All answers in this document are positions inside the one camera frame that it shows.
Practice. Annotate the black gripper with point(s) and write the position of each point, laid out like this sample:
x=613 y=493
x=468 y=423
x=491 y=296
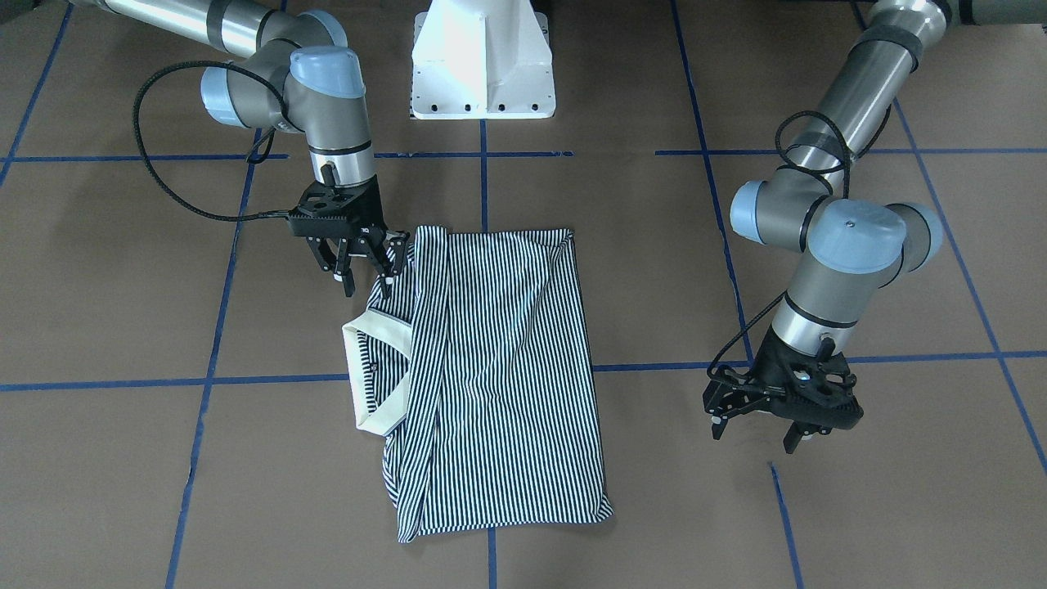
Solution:
x=370 y=209
x=762 y=366

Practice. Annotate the navy white striped polo shirt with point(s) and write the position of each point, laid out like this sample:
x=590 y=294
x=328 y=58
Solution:
x=474 y=367

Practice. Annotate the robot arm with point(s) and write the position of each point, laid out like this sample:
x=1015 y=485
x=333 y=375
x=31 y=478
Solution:
x=293 y=74
x=848 y=247

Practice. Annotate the brown paper table cover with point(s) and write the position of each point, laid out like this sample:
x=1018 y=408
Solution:
x=175 y=407

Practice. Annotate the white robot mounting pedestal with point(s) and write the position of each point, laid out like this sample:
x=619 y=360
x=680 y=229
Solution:
x=482 y=60

